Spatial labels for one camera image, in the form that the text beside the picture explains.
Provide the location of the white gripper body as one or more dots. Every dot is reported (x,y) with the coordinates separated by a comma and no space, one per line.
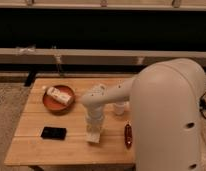
(94,122)

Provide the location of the white sponge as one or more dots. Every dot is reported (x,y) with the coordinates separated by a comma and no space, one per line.
(93,137)

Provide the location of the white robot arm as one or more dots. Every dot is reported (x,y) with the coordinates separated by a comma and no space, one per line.
(165,114)

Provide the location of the red-brown sausage-shaped object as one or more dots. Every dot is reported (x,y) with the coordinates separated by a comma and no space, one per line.
(128,135)

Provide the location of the orange-brown bowl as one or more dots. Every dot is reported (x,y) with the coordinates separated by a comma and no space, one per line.
(54,106)

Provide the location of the black rectangular block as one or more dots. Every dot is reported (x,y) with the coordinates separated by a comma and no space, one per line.
(54,133)

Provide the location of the wooden table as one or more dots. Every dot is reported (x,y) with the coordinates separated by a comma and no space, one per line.
(29,148)

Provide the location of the white tube in bowl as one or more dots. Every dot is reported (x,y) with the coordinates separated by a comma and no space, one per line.
(58,95)

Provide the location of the grey horizontal rail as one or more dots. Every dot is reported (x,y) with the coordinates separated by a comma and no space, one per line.
(93,57)

